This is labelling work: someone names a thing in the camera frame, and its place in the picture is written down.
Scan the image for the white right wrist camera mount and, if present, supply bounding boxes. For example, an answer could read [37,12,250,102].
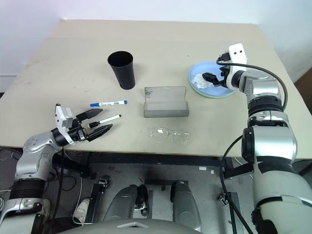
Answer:
[225,43,249,89]

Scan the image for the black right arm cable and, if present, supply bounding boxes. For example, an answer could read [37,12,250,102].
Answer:
[216,60,288,234]

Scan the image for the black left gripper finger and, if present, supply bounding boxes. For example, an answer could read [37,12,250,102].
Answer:
[86,123,114,142]
[75,109,103,122]

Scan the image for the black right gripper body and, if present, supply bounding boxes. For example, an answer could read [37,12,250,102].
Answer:
[214,64,232,88]

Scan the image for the black table frame beam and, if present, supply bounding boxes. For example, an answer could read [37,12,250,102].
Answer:
[87,151,221,167]

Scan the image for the blue capped whiteboard marker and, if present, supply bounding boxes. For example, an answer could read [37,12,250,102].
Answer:
[89,99,128,108]

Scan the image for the white power adapter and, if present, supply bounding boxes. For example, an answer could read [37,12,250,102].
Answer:
[72,197,93,224]

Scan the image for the black plastic cup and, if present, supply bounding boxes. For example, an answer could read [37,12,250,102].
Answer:
[107,50,136,90]

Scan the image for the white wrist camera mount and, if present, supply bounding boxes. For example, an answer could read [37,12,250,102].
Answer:
[54,103,75,146]
[225,43,249,89]

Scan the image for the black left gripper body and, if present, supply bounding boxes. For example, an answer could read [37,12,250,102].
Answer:
[68,118,89,143]

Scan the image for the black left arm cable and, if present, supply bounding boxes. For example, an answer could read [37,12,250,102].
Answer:
[52,145,66,221]

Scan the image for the light blue plate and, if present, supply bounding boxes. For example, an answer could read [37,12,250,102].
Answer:
[189,60,236,98]

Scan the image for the grey open glasses case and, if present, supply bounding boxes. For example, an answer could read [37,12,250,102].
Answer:
[141,85,190,118]

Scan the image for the clear frame glasses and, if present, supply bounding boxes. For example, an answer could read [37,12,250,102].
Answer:
[148,126,192,146]

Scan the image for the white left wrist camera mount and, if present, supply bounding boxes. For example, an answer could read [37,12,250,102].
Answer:
[54,103,75,146]

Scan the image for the brown cardboard box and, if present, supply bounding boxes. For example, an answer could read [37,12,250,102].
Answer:
[294,67,312,98]

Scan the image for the grey robot torso front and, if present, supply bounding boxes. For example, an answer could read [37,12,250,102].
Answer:
[48,215,203,234]

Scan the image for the black capped whiteboard marker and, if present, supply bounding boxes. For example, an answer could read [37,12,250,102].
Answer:
[88,114,122,129]

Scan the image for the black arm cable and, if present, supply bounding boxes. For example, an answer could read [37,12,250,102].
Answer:
[216,60,288,234]
[52,145,66,221]

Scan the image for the black and chrome clamp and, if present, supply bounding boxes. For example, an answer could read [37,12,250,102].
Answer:
[133,184,149,217]

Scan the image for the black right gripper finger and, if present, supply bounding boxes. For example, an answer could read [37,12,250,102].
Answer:
[216,52,232,66]
[202,72,219,85]

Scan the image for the dark grey rounded shape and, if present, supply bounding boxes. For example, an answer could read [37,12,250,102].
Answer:
[104,184,140,227]
[170,181,203,232]

